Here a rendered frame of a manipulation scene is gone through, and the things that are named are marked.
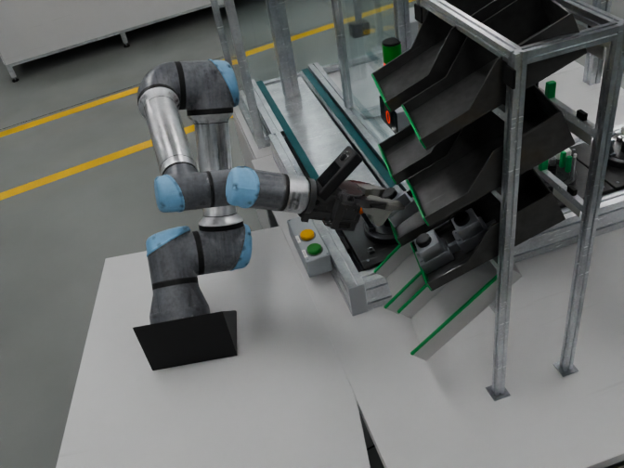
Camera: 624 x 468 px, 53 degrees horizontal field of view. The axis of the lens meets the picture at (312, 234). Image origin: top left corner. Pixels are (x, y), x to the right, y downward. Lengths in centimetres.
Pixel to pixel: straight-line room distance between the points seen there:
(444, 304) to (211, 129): 70
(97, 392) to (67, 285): 190
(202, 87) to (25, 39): 492
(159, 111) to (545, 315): 105
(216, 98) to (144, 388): 74
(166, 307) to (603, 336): 104
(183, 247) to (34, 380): 167
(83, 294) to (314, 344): 203
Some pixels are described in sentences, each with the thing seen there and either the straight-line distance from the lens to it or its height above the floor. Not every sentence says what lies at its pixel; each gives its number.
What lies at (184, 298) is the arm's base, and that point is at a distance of 158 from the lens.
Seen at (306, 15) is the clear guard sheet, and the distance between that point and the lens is 285.
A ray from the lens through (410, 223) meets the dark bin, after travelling 138.
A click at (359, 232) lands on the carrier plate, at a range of 175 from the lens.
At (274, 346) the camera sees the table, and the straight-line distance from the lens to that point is 163.
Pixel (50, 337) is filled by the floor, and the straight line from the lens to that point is 331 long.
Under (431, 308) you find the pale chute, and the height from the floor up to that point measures 103.
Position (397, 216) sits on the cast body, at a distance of 133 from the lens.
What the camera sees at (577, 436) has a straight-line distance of 146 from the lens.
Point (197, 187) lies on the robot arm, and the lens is 126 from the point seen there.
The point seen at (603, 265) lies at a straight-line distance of 183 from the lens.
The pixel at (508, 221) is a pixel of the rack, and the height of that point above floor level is 135.
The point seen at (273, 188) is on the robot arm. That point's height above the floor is 140.
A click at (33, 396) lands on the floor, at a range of 308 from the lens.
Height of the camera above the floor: 206
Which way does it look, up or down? 38 degrees down
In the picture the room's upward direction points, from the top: 11 degrees counter-clockwise
